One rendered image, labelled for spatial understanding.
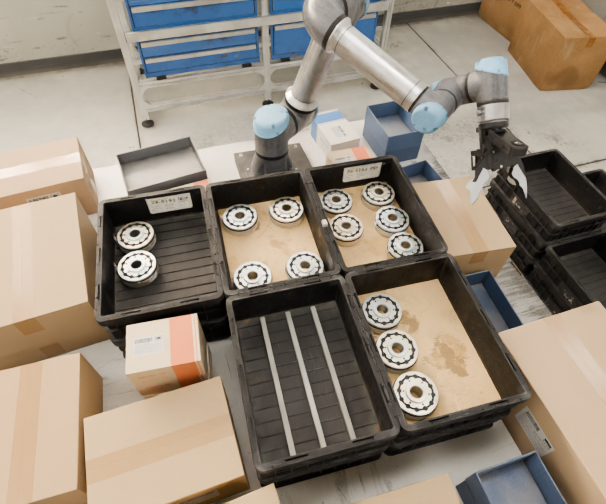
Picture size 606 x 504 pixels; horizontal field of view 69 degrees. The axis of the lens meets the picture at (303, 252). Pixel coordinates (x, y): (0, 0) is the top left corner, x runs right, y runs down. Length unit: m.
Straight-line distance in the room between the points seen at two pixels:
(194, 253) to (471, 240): 0.80
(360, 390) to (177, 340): 0.44
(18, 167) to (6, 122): 1.92
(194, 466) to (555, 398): 0.78
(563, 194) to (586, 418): 1.29
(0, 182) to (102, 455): 0.95
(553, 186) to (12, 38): 3.54
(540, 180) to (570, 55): 1.72
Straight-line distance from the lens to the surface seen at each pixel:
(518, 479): 1.20
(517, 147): 1.15
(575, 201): 2.25
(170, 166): 1.69
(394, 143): 1.70
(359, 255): 1.28
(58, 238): 1.36
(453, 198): 1.47
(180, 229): 1.37
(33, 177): 1.64
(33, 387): 1.19
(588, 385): 1.20
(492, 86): 1.22
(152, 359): 1.04
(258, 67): 3.10
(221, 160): 1.76
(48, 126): 3.45
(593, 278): 2.15
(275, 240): 1.30
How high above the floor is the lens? 1.84
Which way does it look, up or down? 53 degrees down
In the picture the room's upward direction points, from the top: 2 degrees clockwise
